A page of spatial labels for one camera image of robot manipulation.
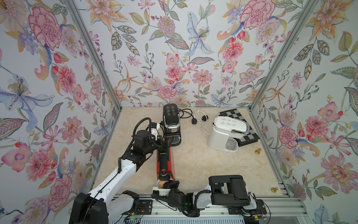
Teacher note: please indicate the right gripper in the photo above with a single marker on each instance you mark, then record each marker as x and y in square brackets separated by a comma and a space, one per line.
[173, 184]

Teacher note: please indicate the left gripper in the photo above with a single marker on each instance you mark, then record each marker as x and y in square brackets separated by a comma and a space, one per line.
[162, 147]

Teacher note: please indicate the red coffee machine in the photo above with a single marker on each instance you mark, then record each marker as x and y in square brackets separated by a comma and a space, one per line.
[165, 165]

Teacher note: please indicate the black coffee machine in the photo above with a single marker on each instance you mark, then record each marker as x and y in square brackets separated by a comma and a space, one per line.
[171, 123]

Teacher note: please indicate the white coffee machine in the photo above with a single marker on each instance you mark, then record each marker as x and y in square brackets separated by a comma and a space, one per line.
[225, 133]

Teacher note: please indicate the blue striped cloth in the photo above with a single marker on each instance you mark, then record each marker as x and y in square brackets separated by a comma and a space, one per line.
[162, 184]

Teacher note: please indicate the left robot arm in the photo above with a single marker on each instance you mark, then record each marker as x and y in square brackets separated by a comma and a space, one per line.
[100, 206]

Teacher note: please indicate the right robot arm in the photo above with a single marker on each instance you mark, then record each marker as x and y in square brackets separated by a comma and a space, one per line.
[229, 191]

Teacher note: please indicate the gold chess pawn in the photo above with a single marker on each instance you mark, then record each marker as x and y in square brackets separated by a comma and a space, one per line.
[258, 151]
[274, 189]

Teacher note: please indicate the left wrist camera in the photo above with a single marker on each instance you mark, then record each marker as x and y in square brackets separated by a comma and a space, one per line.
[154, 130]

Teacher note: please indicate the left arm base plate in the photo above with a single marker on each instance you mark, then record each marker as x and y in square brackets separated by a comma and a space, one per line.
[141, 207]

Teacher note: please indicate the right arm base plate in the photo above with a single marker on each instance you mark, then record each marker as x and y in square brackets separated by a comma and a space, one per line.
[256, 208]

